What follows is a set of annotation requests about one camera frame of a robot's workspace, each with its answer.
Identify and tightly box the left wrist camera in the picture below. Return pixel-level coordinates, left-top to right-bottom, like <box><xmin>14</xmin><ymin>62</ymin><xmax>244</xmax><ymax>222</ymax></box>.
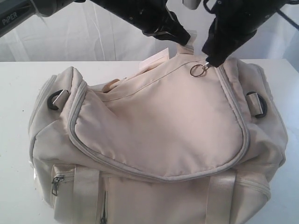
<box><xmin>182</xmin><ymin>0</ymin><xmax>201</xmax><ymax>10</ymax></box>

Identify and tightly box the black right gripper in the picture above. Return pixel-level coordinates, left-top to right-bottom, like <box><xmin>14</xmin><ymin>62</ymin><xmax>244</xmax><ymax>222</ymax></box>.
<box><xmin>202</xmin><ymin>0</ymin><xmax>278</xmax><ymax>67</ymax></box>

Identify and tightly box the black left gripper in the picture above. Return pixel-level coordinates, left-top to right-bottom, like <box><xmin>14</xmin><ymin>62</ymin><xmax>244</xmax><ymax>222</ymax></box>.
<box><xmin>93</xmin><ymin>0</ymin><xmax>191</xmax><ymax>44</ymax></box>

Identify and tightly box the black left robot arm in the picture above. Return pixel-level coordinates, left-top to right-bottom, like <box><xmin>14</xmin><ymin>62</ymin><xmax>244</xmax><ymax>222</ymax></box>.
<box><xmin>0</xmin><ymin>0</ymin><xmax>191</xmax><ymax>46</ymax></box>

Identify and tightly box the beige fabric duffel bag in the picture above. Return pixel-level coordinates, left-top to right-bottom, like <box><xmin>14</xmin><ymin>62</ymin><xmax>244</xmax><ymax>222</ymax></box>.
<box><xmin>28</xmin><ymin>46</ymin><xmax>288</xmax><ymax>224</ymax></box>

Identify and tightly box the gold key ring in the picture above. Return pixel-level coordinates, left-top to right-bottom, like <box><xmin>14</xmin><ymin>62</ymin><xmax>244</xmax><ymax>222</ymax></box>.
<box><xmin>190</xmin><ymin>61</ymin><xmax>212</xmax><ymax>77</ymax></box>

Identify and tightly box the white backdrop curtain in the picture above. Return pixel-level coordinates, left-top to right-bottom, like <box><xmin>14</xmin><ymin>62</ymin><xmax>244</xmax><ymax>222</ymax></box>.
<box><xmin>0</xmin><ymin>1</ymin><xmax>299</xmax><ymax>62</ymax></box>

